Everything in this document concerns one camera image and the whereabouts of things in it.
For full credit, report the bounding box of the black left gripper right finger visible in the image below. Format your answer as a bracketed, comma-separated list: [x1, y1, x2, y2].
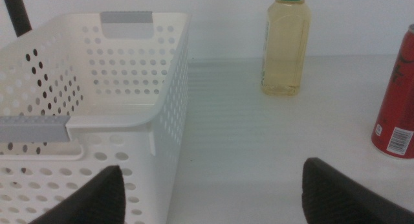
[301, 157, 414, 224]

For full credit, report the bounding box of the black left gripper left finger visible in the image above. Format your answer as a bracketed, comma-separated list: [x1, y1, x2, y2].
[28, 164, 126, 224]

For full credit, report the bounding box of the red soda can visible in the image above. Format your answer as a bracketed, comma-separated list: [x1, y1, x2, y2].
[371, 23, 414, 159]

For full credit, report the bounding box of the yellow liquid bottle green label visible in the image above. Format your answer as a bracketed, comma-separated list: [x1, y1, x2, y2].
[260, 0, 312, 96]

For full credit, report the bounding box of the white perforated plastic basket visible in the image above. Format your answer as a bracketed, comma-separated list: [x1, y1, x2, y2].
[0, 12, 191, 224]

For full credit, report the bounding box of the black pole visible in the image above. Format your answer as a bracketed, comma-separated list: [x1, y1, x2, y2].
[1, 0, 32, 38]

